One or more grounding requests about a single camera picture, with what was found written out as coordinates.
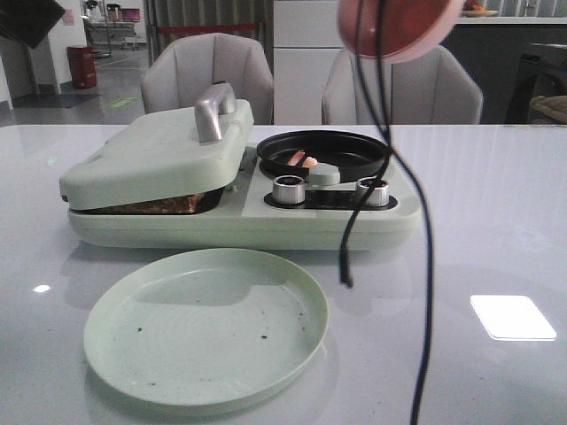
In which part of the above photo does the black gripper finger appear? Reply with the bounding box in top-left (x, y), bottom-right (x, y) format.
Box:
top-left (0, 0), bottom-right (65, 49)

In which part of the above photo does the breakfast maker hinged lid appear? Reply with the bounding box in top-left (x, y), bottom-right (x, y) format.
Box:
top-left (59, 83), bottom-right (253, 211)

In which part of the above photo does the bread slice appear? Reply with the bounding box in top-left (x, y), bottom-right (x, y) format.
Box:
top-left (84, 192), bottom-right (206, 214)

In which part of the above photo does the shrimp with red tail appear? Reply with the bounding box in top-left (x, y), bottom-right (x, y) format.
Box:
top-left (286, 150), bottom-right (306, 166)

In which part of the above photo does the pink plastic bowl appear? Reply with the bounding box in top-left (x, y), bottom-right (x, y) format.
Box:
top-left (337, 0), bottom-right (464, 64)

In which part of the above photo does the mint green breakfast maker base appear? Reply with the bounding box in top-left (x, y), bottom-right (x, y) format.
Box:
top-left (68, 146), bottom-right (422, 251)

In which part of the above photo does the red bin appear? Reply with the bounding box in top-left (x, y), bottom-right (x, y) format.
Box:
top-left (66, 45), bottom-right (97, 89)

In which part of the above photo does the left grey upholstered chair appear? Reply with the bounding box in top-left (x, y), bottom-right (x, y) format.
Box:
top-left (141, 33), bottom-right (274, 125)

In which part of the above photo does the grey upholstered chair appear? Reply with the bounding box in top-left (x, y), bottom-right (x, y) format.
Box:
top-left (322, 45), bottom-right (484, 125)
top-left (141, 33), bottom-right (274, 125)

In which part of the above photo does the white refrigerator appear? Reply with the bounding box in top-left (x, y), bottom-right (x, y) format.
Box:
top-left (273, 1), bottom-right (343, 125)

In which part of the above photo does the left silver control knob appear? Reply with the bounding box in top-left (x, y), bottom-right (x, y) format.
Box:
top-left (271, 175), bottom-right (306, 205)

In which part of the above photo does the silver control knob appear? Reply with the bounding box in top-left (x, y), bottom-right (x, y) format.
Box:
top-left (271, 175), bottom-right (306, 205)
top-left (354, 176), bottom-right (390, 208)

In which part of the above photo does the black round frying pan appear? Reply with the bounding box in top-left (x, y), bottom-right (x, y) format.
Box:
top-left (257, 129), bottom-right (386, 183)

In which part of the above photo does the mint green round plate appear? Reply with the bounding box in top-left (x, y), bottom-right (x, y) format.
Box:
top-left (83, 248), bottom-right (329, 415)

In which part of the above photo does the right silver control knob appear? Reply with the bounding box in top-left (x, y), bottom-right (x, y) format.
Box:
top-left (354, 176), bottom-right (390, 208)

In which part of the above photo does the right grey upholstered chair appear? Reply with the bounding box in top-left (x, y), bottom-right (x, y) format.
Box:
top-left (322, 45), bottom-right (484, 125)

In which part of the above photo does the fruit plate on counter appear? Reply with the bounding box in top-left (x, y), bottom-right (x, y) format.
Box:
top-left (461, 0), bottom-right (499, 18)

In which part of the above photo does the dark washing machine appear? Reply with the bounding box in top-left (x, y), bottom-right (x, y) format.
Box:
top-left (505, 42), bottom-right (566, 124)

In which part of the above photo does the black cable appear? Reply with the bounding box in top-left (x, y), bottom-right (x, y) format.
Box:
top-left (338, 0), bottom-right (436, 425)

